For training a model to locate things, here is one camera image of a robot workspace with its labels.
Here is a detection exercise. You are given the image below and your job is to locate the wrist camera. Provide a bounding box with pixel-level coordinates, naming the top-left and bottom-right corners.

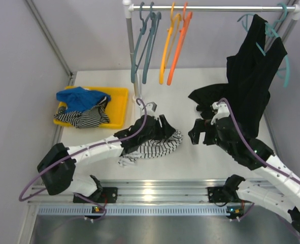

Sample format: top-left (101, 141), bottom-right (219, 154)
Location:
top-left (210, 102), bottom-right (230, 125)
top-left (141, 102), bottom-right (157, 117)

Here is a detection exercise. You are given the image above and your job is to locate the black tank top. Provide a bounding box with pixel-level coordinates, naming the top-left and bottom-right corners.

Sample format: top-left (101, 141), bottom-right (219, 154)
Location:
top-left (188, 14), bottom-right (287, 138)

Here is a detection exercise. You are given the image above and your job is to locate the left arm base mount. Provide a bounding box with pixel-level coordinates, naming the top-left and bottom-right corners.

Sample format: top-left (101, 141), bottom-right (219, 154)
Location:
top-left (81, 175), bottom-right (118, 203)

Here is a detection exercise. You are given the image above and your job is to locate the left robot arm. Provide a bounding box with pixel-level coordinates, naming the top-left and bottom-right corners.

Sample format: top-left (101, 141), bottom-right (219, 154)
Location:
top-left (37, 114), bottom-right (183, 202)

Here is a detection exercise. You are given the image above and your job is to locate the yellow hanger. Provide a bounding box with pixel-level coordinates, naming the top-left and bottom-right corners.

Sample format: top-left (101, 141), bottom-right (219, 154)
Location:
top-left (159, 2), bottom-right (182, 85)

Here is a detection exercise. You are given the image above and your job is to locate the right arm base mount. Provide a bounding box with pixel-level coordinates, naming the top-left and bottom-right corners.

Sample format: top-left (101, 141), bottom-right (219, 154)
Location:
top-left (207, 174), bottom-right (245, 207)

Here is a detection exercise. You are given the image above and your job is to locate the yellow plastic bin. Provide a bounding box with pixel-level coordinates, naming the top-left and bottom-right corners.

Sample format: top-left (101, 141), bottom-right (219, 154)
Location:
top-left (53, 86), bottom-right (129, 129)

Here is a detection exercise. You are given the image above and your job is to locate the blue-grey hanger left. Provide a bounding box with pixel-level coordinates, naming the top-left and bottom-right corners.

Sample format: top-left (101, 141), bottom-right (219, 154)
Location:
top-left (130, 2), bottom-right (153, 84)

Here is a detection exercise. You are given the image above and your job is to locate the striped garment in bin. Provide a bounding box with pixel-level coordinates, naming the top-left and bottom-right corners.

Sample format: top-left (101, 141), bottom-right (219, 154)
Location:
top-left (54, 97), bottom-right (110, 129)

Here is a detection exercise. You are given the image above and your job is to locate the blue-grey hanger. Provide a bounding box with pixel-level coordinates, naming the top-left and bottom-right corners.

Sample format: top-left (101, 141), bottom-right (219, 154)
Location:
top-left (142, 2), bottom-right (161, 84)
top-left (130, 2), bottom-right (153, 84)

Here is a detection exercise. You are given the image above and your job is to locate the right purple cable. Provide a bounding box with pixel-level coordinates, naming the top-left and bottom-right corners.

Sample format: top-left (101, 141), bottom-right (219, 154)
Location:
top-left (217, 98), bottom-right (300, 194)

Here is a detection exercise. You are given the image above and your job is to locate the blue-grey hanger right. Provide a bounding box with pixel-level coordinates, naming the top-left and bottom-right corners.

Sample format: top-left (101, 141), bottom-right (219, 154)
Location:
top-left (142, 2), bottom-right (161, 84)

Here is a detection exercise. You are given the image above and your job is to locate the teal hanger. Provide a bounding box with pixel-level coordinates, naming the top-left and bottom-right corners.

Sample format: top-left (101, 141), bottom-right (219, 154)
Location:
top-left (237, 3), bottom-right (290, 88)

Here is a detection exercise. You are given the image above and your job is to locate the perforated cable tray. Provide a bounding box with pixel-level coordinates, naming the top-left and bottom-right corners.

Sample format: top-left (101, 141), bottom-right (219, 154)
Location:
top-left (37, 205), bottom-right (244, 217)

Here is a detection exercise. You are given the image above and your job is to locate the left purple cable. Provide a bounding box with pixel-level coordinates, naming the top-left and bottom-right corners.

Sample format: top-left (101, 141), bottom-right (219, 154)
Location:
top-left (18, 98), bottom-right (148, 202)

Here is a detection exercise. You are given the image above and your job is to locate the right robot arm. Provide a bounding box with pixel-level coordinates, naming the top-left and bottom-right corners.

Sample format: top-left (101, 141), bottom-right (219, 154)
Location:
top-left (199, 116), bottom-right (300, 233)

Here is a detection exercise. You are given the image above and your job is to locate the clothes rack metal frame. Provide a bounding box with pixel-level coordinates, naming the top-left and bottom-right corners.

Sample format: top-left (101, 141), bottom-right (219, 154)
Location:
top-left (122, 1), bottom-right (300, 97)

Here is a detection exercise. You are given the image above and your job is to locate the orange hanger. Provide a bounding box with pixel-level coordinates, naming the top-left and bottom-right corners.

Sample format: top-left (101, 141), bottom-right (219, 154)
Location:
top-left (167, 2), bottom-right (193, 85)

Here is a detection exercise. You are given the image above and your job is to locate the blue garment in bin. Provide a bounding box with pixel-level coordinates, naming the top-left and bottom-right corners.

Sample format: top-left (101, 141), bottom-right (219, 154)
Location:
top-left (56, 86), bottom-right (111, 113)

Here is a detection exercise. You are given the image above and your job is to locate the striped tank top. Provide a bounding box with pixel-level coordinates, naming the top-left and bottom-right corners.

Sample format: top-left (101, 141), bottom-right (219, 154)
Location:
top-left (118, 130), bottom-right (183, 167)

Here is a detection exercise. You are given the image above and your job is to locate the aluminium table edge rail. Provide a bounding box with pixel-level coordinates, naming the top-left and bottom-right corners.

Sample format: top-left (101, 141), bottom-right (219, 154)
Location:
top-left (27, 178), bottom-right (300, 204)

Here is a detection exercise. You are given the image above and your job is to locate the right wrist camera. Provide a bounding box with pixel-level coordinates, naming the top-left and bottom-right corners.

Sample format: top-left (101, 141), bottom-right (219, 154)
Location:
top-left (210, 102), bottom-right (230, 125)

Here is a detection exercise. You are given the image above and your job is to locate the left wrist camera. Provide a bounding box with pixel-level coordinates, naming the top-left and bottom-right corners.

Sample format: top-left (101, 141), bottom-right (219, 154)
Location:
top-left (141, 102), bottom-right (157, 117)

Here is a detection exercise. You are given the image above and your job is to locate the purple cable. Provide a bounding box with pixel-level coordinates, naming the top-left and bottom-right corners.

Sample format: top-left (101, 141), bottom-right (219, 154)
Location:
top-left (217, 98), bottom-right (300, 194)
top-left (18, 98), bottom-right (148, 202)

